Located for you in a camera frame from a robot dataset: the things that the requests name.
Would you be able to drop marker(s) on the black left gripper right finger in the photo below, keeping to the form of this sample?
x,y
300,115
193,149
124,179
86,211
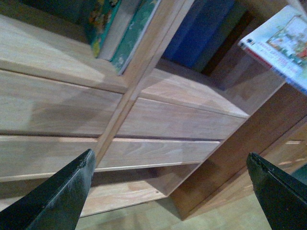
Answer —
x,y
282,197

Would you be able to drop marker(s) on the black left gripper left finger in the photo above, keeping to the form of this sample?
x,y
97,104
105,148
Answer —
x,y
57,203

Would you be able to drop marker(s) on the white red spine storybook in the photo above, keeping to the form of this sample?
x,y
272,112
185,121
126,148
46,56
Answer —
x,y
281,44

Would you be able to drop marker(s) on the left lower wooden drawer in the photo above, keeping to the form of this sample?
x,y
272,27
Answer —
x,y
31,157

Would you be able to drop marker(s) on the wooden drawer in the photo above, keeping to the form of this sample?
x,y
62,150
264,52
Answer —
x,y
129,152
149,118
36,106
31,157

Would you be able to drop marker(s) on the right lower wooden drawer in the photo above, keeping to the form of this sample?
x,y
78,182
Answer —
x,y
129,152

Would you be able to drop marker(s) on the left wooden bookshelf unit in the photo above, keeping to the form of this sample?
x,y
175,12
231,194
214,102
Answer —
x,y
37,51

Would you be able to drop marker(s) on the wooden bookshelf unit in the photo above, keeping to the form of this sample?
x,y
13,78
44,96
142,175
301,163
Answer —
x,y
37,51
268,105

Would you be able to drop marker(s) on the left upper wooden drawer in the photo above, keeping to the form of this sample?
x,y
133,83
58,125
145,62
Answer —
x,y
36,106

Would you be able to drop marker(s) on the right upper wooden drawer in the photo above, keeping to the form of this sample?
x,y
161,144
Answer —
x,y
149,118

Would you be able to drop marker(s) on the right wooden bookshelf unit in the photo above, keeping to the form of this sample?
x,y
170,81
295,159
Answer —
x,y
268,105

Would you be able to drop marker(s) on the dark green book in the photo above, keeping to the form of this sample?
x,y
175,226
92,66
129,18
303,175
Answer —
x,y
221,33

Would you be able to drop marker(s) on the blue book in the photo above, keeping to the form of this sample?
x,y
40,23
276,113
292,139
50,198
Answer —
x,y
196,29

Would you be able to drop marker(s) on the teal comic idiom book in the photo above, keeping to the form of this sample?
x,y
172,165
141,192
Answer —
x,y
107,23

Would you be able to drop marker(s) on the green leaf pattern book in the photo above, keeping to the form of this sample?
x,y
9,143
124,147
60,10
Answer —
x,y
134,34

